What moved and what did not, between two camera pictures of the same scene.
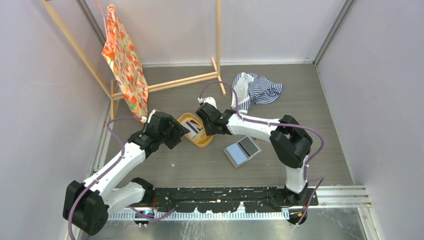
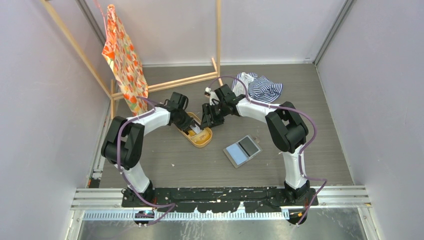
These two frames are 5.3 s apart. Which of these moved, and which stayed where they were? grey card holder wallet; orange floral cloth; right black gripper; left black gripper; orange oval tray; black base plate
Moved: left black gripper; right black gripper
Stayed: orange oval tray; black base plate; orange floral cloth; grey card holder wallet
